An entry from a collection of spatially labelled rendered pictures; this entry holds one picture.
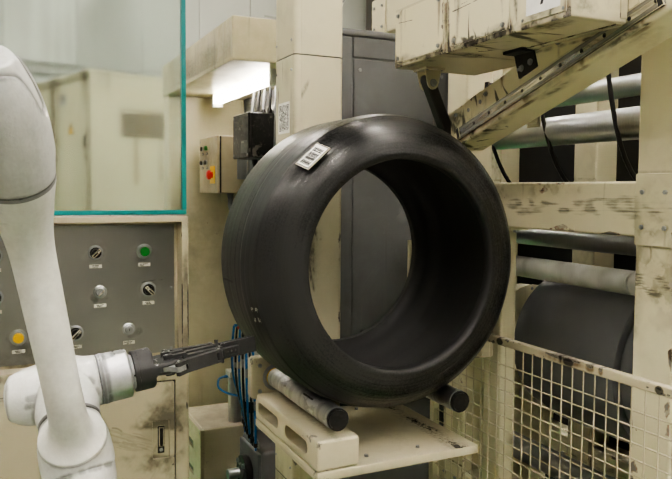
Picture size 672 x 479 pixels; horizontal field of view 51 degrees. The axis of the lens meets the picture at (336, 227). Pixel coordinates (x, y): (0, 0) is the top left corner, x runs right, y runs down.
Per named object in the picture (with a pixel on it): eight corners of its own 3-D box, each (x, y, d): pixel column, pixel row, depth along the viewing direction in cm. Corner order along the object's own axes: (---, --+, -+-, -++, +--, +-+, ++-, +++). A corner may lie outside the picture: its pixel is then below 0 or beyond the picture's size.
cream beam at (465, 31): (392, 69, 177) (392, 9, 176) (475, 77, 187) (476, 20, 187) (568, 16, 122) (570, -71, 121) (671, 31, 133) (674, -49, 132)
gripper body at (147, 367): (132, 356, 126) (183, 345, 129) (124, 347, 133) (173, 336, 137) (138, 397, 126) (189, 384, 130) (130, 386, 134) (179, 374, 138)
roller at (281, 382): (273, 389, 167) (261, 376, 165) (287, 375, 168) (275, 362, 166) (337, 437, 135) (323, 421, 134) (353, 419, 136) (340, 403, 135)
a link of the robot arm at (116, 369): (92, 349, 131) (124, 342, 134) (99, 397, 132) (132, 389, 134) (98, 360, 123) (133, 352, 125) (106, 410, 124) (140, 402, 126)
